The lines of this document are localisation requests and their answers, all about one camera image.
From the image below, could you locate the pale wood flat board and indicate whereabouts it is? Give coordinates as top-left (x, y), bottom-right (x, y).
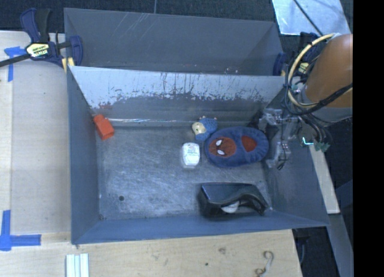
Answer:
top-left (10, 59), bottom-right (73, 235)

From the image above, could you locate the blue and yellow toy animal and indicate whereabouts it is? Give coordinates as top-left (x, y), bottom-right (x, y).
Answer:
top-left (191, 116), bottom-right (218, 143)

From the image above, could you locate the orange small block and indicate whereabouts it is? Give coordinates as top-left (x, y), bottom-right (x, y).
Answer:
top-left (92, 114), bottom-right (116, 141)

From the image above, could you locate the blue slipper with red face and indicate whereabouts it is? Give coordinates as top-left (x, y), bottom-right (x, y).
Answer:
top-left (204, 126), bottom-right (270, 169)

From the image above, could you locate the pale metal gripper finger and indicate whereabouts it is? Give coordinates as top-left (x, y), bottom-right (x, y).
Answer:
top-left (257, 107), bottom-right (283, 131)
top-left (265, 141), bottom-right (292, 170)

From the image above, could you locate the white small plastic box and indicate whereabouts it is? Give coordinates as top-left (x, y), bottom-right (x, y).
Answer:
top-left (181, 141), bottom-right (201, 169)

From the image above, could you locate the grey metal bin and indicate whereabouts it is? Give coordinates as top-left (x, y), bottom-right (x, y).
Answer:
top-left (63, 7), bottom-right (331, 245)

